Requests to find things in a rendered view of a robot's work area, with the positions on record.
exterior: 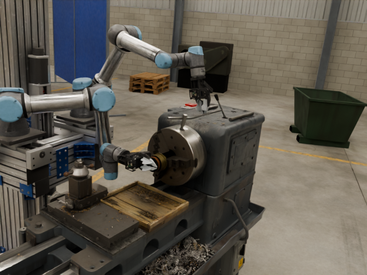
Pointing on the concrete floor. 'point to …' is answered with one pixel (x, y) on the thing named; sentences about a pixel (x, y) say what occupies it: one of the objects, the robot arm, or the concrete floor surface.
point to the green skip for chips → (325, 117)
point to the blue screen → (80, 39)
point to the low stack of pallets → (149, 82)
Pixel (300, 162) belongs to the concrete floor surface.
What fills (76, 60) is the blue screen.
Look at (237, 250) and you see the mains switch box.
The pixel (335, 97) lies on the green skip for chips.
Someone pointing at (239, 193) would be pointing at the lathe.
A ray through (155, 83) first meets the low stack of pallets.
